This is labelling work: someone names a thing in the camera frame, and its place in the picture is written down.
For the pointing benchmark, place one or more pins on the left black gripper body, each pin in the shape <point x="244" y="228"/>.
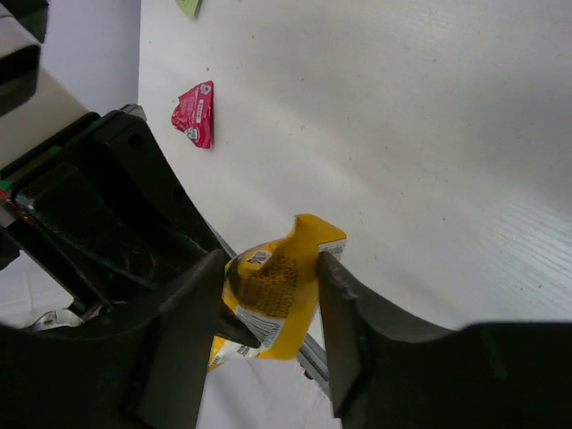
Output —
<point x="23" y="229"/>

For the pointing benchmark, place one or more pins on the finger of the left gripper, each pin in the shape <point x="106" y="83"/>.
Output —
<point x="147" y="231"/>

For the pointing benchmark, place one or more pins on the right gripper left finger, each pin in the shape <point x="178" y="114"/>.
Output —
<point x="142" y="365"/>

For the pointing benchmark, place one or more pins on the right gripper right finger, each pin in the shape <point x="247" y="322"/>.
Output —
<point x="389" y="368"/>

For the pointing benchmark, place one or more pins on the yellow candy packet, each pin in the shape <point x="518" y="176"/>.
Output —
<point x="273" y="289"/>

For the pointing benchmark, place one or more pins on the red snack packet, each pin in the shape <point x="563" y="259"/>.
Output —
<point x="193" y="115"/>

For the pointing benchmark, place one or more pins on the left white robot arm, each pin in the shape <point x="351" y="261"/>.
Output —
<point x="92" y="199"/>

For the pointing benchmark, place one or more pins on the green snack packet left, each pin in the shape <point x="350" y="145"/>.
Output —
<point x="190" y="8"/>

